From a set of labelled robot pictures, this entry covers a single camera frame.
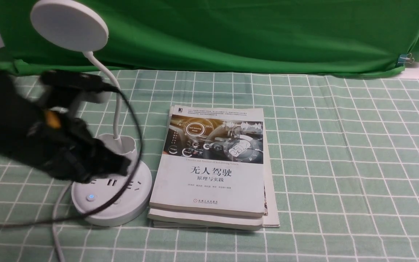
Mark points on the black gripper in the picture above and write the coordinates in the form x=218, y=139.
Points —
x=73, y=154

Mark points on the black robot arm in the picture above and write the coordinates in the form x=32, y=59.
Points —
x=22, y=122

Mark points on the white desk lamp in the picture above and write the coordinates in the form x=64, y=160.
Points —
x=74, y=26

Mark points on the white bottom book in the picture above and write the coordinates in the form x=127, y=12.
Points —
x=227, y=220

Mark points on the white book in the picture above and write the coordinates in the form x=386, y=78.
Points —
x=227, y=220
x=213, y=171

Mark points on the white top book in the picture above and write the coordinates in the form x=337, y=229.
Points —
x=213, y=171

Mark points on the green backdrop cloth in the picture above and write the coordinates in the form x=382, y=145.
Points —
x=353, y=38

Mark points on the blue binder clip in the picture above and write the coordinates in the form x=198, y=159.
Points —
x=405, y=59

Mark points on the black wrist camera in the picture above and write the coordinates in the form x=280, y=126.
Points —
x=67, y=89

